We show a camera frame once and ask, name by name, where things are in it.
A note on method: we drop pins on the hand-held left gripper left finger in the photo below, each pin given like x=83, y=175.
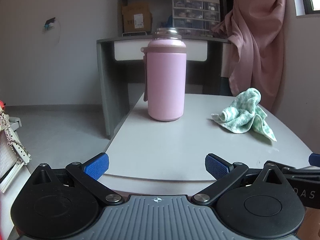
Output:
x=97, y=167

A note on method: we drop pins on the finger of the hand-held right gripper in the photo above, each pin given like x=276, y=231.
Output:
x=315, y=159

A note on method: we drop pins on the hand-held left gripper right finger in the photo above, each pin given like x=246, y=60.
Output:
x=216, y=166

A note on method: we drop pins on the green white terry cloth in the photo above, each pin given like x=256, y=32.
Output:
x=240, y=115

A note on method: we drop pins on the pink insulated bottle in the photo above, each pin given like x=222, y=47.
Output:
x=166, y=80

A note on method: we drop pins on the white plastic rack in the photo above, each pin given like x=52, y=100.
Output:
x=15, y=155

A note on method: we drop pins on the grey desk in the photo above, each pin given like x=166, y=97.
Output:
x=110, y=80

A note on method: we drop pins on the pink curtain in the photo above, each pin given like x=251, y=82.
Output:
x=260, y=42

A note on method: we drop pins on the blue plastic bag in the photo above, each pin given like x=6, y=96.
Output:
x=170, y=21

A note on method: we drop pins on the clear plastic drawer organizer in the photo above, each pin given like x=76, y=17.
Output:
x=195, y=12

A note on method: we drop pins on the brown cardboard box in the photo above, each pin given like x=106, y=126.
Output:
x=132, y=15

